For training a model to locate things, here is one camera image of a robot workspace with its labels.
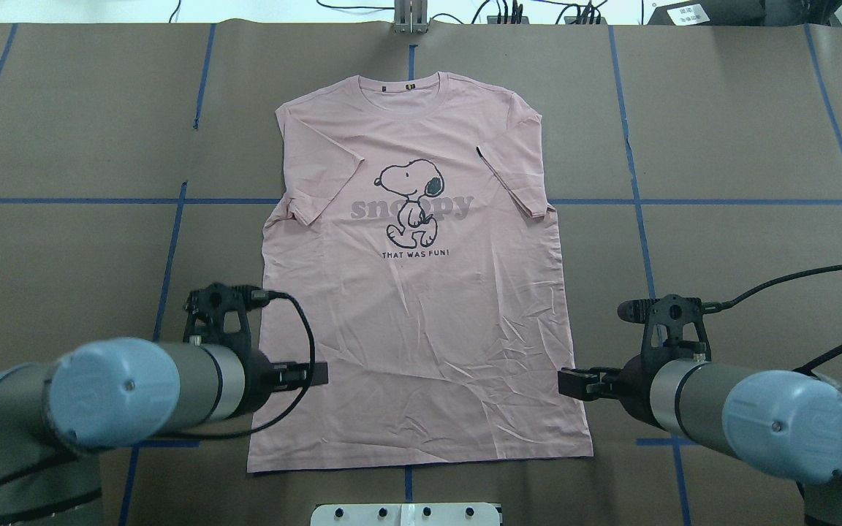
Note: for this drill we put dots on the pink Snoopy t-shirt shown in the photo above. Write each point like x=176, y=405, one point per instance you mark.
x=416, y=233

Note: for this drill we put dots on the grey USB hub left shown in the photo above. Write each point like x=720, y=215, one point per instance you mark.
x=506, y=13

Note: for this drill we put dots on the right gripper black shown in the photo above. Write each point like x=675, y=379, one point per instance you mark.
x=634, y=382

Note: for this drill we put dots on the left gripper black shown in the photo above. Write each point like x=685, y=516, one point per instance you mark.
x=259, y=380

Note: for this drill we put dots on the right camera cable black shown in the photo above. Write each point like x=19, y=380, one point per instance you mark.
x=799, y=313

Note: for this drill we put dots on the camera cable black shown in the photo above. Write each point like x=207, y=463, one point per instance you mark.
x=799, y=313
x=187, y=434

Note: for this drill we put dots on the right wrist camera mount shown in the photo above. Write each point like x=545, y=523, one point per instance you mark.
x=673, y=329

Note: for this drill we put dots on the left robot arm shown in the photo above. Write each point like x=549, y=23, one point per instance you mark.
x=57, y=418

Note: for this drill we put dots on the grey usb hub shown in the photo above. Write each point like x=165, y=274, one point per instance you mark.
x=506, y=13
x=589, y=14

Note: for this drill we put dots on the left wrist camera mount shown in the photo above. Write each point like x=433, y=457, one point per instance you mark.
x=218, y=314

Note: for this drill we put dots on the aluminium frame post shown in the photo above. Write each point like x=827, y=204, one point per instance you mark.
x=411, y=17

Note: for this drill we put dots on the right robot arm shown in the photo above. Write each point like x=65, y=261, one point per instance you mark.
x=783, y=424

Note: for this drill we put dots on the left camera cable black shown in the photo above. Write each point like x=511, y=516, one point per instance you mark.
x=187, y=434

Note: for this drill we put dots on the black box with label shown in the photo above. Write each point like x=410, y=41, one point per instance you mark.
x=704, y=13

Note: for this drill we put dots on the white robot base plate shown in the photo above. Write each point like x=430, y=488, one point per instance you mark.
x=473, y=513

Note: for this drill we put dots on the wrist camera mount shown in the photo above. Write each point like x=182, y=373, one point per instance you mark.
x=673, y=329
x=218, y=314

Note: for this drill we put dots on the grey USB hub right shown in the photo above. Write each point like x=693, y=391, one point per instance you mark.
x=589, y=14

